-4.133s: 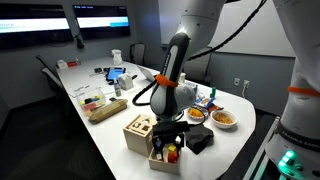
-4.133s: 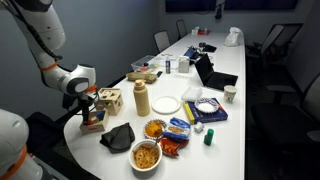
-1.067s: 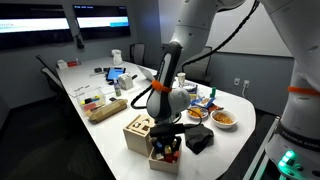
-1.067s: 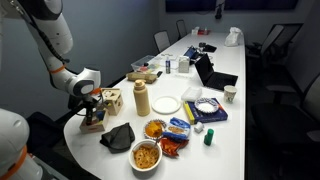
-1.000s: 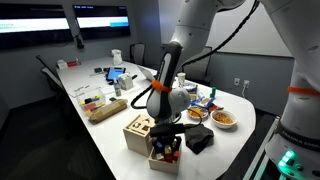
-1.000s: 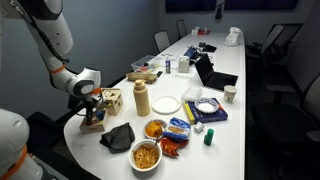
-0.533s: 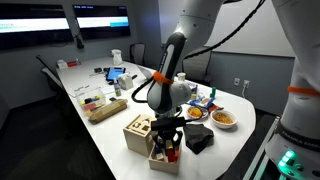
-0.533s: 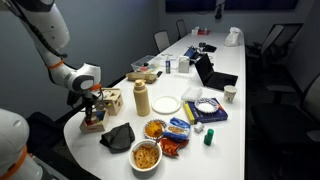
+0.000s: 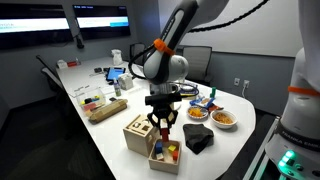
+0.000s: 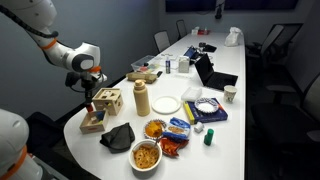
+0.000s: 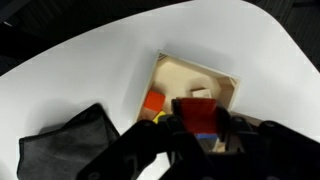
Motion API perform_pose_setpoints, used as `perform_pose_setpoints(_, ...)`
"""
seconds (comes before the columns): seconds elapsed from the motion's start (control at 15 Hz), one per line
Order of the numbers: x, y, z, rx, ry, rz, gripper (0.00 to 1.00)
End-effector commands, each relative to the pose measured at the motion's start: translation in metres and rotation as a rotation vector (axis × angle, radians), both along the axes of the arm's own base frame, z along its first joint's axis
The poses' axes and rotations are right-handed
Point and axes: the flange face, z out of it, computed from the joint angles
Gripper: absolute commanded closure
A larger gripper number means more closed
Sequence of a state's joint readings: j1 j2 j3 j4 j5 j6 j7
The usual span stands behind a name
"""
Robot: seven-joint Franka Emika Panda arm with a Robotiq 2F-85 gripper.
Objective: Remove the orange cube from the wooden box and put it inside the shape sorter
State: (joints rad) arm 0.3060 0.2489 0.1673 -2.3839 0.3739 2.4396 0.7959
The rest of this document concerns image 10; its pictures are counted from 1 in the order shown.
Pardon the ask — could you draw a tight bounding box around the clear plastic container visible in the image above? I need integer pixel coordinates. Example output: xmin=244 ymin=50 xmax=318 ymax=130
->
xmin=180 ymin=86 xmax=203 ymax=103

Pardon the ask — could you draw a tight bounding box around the blue chip bag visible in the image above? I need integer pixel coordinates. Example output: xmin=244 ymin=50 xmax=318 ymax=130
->
xmin=162 ymin=116 xmax=192 ymax=141

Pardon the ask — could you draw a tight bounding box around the black conference camera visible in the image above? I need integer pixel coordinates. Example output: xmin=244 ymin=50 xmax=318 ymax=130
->
xmin=214 ymin=0 xmax=225 ymax=20

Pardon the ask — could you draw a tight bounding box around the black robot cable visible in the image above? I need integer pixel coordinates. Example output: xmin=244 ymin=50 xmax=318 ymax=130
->
xmin=0 ymin=4 xmax=102 ymax=94

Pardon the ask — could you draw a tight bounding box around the patterned bowl with orange food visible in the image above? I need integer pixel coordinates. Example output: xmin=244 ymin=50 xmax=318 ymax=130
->
xmin=142 ymin=118 xmax=168 ymax=141

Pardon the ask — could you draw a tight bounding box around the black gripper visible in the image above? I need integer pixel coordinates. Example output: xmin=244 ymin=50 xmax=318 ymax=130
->
xmin=80 ymin=77 xmax=98 ymax=108

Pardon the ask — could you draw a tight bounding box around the wooden shape sorter box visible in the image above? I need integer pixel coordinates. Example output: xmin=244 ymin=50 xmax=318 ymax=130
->
xmin=91 ymin=87 xmax=125 ymax=117

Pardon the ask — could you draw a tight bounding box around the red chip bag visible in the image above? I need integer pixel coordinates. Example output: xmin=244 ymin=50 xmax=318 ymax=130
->
xmin=158 ymin=136 xmax=190 ymax=158

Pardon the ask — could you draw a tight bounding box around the white bowl with cereal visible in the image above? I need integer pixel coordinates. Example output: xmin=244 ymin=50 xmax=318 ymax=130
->
xmin=128 ymin=138 xmax=164 ymax=173

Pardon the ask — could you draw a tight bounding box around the blue and yellow book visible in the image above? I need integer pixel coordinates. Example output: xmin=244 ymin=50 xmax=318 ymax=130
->
xmin=182 ymin=97 xmax=230 ymax=126

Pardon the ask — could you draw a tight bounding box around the patterned plate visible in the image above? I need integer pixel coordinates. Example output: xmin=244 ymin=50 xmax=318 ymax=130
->
xmin=193 ymin=97 xmax=220 ymax=115

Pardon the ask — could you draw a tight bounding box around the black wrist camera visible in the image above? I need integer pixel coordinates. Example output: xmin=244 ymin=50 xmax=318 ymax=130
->
xmin=64 ymin=71 xmax=81 ymax=89

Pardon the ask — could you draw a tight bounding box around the tan water bottle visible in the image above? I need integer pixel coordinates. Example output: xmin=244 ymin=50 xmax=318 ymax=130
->
xmin=132 ymin=78 xmax=152 ymax=118

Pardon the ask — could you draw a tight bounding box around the white round plate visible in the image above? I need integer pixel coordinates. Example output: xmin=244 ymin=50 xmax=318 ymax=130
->
xmin=151 ymin=95 xmax=182 ymax=116

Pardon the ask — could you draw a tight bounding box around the wall monitor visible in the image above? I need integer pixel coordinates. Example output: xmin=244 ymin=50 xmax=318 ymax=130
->
xmin=223 ymin=0 xmax=300 ymax=11
xmin=165 ymin=0 xmax=217 ymax=14

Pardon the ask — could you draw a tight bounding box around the small spray bottle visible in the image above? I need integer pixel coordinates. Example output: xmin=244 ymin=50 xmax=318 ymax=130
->
xmin=164 ymin=56 xmax=172 ymax=75

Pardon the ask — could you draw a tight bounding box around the tablet with blue screen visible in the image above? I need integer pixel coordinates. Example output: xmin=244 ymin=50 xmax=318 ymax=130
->
xmin=182 ymin=45 xmax=200 ymax=61

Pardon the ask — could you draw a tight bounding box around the white tape roll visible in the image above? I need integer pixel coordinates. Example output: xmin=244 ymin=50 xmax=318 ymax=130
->
xmin=193 ymin=121 xmax=205 ymax=134

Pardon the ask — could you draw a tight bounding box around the white kettle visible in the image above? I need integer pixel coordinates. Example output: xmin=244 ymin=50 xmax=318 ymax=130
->
xmin=224 ymin=26 xmax=244 ymax=48

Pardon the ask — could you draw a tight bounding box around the black device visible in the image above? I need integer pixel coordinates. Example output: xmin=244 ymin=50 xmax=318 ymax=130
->
xmin=198 ymin=41 xmax=218 ymax=54

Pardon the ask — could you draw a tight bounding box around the open laptop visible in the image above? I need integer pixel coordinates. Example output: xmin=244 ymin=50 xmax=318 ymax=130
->
xmin=193 ymin=52 xmax=239 ymax=92

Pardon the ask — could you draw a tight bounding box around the white tissue box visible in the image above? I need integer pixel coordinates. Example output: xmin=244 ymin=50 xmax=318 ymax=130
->
xmin=177 ymin=55 xmax=191 ymax=74

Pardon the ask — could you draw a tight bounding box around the clear plastic bin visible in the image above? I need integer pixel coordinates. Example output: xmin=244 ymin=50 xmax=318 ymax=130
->
xmin=130 ymin=54 xmax=161 ymax=74

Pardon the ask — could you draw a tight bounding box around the black cloth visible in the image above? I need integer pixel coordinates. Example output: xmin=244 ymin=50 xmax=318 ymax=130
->
xmin=98 ymin=122 xmax=136 ymax=155

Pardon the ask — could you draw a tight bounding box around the office chair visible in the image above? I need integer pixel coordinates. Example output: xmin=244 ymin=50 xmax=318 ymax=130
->
xmin=250 ymin=71 xmax=320 ymax=145
xmin=245 ymin=22 xmax=304 ymax=68
xmin=153 ymin=30 xmax=172 ymax=54
xmin=175 ymin=18 xmax=189 ymax=40

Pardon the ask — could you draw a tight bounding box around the green cylinder container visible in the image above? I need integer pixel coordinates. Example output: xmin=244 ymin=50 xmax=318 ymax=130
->
xmin=203 ymin=127 xmax=216 ymax=147

